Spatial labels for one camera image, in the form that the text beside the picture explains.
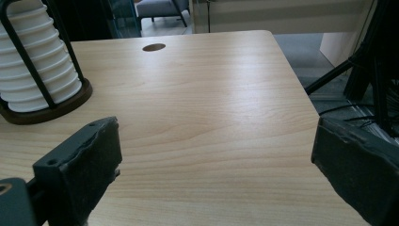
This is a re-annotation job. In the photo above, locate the black tripod stand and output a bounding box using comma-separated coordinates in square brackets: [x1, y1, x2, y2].
[304, 0, 399, 137]

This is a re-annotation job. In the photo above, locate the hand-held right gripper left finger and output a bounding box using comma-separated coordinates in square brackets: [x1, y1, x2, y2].
[32, 116, 123, 226]

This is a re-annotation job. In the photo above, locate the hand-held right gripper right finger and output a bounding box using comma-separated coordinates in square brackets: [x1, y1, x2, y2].
[311, 116, 399, 226]

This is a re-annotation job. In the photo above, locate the black floor cable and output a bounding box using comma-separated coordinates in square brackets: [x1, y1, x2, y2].
[316, 103, 375, 117]

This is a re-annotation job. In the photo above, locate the tall stack of white cups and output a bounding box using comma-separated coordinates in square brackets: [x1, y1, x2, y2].
[0, 0, 83, 113]

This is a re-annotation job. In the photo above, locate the grey chair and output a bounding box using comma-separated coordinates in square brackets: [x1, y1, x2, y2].
[135, 0, 191, 28]

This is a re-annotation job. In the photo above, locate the dark cabinet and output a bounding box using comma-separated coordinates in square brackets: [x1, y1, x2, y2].
[104, 0, 142, 40]

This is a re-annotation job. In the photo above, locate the black wire cup holder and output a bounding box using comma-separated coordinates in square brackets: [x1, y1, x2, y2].
[0, 0, 94, 126]

